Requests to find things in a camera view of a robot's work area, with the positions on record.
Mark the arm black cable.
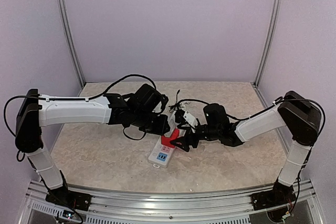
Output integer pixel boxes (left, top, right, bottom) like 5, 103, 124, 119
3, 74, 158, 162
173, 97, 326, 135

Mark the red cube socket adapter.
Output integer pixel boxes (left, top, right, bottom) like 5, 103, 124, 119
161, 128, 181, 148

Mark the white multicolour power strip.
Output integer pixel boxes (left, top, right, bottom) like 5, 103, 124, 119
148, 112, 177, 168

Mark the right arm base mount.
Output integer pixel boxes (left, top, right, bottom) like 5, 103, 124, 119
251, 189, 296, 210

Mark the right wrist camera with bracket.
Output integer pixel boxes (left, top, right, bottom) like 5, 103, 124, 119
174, 109, 199, 132

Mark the black power adapter with cable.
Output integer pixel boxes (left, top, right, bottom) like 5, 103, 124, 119
169, 89, 187, 113

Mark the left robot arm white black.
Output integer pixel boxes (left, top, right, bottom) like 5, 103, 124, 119
15, 84, 170, 206

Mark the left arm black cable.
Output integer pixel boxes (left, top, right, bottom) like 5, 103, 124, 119
3, 74, 158, 162

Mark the small circuit board with led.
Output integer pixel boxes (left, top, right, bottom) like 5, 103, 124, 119
61, 210, 76, 220

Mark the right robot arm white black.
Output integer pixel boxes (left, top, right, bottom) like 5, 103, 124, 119
170, 91, 326, 205

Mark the right aluminium frame post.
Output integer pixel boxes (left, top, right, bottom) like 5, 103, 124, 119
254, 0, 281, 88

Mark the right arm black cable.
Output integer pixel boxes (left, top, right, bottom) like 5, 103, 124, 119
173, 97, 326, 135

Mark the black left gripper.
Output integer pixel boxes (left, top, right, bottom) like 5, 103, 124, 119
132, 110, 171, 136

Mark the left aluminium frame post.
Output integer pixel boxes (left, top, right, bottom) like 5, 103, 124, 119
57, 0, 86, 88

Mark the front aluminium rail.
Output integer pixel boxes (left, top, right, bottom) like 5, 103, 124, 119
17, 180, 325, 223

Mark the aluminium frame post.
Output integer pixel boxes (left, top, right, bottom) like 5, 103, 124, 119
254, 0, 281, 88
57, 0, 86, 88

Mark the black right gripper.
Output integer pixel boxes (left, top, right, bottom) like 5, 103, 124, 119
170, 123, 221, 152

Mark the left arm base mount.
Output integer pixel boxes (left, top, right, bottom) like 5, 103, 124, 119
46, 188, 92, 211

